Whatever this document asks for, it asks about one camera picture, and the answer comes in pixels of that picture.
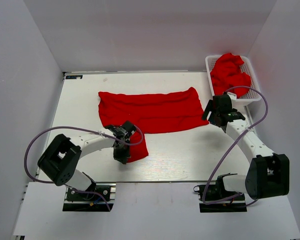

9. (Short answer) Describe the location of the red t shirt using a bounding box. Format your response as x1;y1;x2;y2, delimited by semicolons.
98;87;209;163

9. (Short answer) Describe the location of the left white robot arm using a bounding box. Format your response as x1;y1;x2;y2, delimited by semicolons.
37;121;139;200

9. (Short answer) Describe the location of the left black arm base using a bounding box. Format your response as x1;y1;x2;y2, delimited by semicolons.
62;183;116;212

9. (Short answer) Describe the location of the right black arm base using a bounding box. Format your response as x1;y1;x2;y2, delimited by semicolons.
193;183;247;213

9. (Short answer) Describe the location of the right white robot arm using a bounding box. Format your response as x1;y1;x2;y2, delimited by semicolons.
201;93;290;205

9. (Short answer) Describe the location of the red t shirts pile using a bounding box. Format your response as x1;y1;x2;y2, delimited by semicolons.
210;53;252;95

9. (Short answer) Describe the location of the white plastic basket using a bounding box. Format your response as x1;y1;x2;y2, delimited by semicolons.
205;55;261;106

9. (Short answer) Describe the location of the blue table label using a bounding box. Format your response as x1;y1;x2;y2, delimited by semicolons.
65;75;83;80

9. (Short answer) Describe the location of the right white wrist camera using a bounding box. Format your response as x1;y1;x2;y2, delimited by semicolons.
226;92;237;102

